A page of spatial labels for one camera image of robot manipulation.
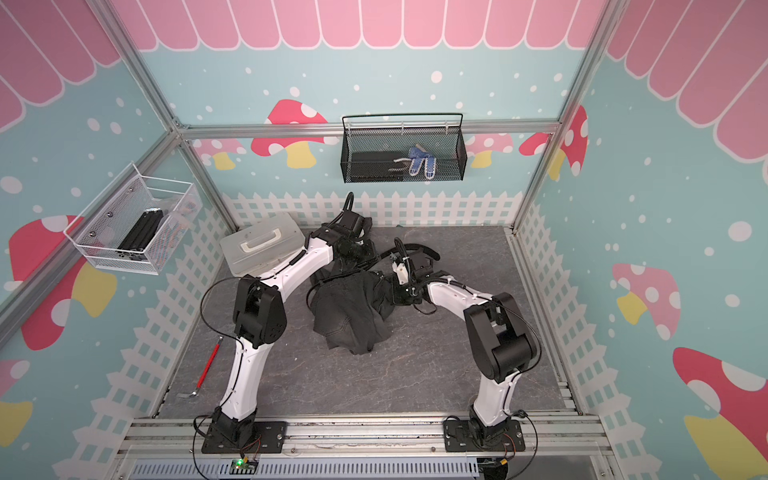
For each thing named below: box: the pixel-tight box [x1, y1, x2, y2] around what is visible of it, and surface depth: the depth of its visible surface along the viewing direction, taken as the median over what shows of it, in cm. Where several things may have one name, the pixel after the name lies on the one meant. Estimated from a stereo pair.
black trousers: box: [311, 259, 395, 355], surface depth 89 cm
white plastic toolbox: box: [220, 213, 305, 276], surface depth 102 cm
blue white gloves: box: [408, 144, 437, 180], surface depth 83 cm
